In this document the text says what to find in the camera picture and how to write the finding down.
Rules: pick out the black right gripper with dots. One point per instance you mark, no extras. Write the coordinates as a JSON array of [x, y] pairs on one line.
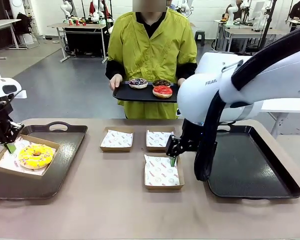
[[190, 135]]

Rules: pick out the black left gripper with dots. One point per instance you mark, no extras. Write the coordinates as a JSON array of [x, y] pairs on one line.
[[0, 112]]

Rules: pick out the brown cardboard box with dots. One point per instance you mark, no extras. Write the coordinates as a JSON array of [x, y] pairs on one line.
[[43, 143], [155, 149], [115, 149], [165, 187]]

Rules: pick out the white printed paper liner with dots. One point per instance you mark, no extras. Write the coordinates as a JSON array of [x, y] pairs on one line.
[[157, 138], [116, 138], [160, 172], [8, 160]]

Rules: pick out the yellow sprinkled donut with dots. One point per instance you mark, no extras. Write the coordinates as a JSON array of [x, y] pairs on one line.
[[27, 160]]

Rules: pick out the red glazed donut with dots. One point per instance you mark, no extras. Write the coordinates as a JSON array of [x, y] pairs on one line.
[[157, 93]]

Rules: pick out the purple sprinkled donut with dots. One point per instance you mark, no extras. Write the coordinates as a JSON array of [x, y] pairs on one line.
[[133, 85]]

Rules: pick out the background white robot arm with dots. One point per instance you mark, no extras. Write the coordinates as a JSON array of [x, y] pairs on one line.
[[96, 13], [231, 13], [66, 7]]

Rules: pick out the person right forearm black sleeve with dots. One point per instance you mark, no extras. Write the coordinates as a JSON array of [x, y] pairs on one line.
[[113, 68]]

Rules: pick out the person left forearm black sleeve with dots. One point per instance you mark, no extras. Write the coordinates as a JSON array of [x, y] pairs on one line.
[[187, 70]]

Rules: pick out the person left hand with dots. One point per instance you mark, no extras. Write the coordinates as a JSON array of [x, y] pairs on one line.
[[181, 81]]

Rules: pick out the person right hand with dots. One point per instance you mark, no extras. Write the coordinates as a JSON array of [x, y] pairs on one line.
[[115, 82]]

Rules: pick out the chocolate sprinkled donut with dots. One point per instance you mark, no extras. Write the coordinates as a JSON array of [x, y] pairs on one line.
[[156, 82]]

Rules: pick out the person body green smock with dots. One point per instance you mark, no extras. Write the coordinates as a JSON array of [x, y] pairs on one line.
[[152, 55]]

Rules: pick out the white desk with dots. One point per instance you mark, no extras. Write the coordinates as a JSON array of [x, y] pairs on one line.
[[2, 23]]

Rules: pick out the grey stool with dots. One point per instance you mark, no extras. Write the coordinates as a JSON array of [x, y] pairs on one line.
[[199, 35]]

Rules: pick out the black cabinet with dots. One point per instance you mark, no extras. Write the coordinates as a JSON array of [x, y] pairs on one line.
[[85, 41]]

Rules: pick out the small red cup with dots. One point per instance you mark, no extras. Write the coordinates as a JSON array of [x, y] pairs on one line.
[[70, 23], [84, 24], [77, 23]]

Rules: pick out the wooden top table white legs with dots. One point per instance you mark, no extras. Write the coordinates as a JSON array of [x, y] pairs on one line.
[[77, 25]]

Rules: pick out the grey work table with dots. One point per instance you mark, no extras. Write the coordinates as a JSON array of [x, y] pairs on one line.
[[255, 32]]

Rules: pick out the black stand pole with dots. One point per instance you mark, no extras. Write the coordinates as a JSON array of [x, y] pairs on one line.
[[269, 15]]

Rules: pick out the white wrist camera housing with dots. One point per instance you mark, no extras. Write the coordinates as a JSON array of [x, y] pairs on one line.
[[0, 85]]

